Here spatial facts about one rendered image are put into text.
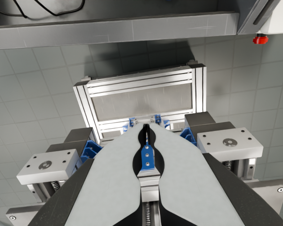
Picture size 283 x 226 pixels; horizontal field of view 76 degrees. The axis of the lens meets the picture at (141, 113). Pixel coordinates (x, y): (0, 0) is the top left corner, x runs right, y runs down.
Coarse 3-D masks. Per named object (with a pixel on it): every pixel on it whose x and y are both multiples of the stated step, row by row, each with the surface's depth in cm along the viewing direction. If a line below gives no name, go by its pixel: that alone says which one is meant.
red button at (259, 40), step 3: (261, 33) 49; (255, 36) 51; (258, 36) 50; (261, 36) 49; (264, 36) 49; (255, 39) 50; (258, 39) 49; (261, 39) 49; (264, 39) 49; (267, 39) 49; (255, 42) 50; (258, 42) 50; (261, 42) 49; (264, 42) 49
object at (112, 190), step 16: (144, 128) 12; (112, 144) 11; (128, 144) 10; (144, 144) 13; (96, 160) 9; (112, 160) 9; (128, 160) 9; (96, 176) 8; (112, 176) 8; (128, 176) 8; (80, 192) 8; (96, 192) 8; (112, 192) 8; (128, 192) 8; (80, 208) 7; (96, 208) 7; (112, 208) 7; (128, 208) 7; (80, 224) 6; (96, 224) 6; (112, 224) 6; (128, 224) 7
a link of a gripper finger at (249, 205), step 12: (204, 156) 9; (216, 168) 8; (228, 180) 8; (240, 180) 8; (228, 192) 7; (240, 192) 7; (252, 192) 7; (240, 204) 7; (252, 204) 7; (264, 204) 7; (240, 216) 6; (252, 216) 6; (264, 216) 6; (276, 216) 6
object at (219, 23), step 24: (24, 24) 35; (48, 24) 35; (72, 24) 35; (96, 24) 35; (120, 24) 35; (144, 24) 35; (168, 24) 35; (192, 24) 35; (216, 24) 35; (0, 48) 37
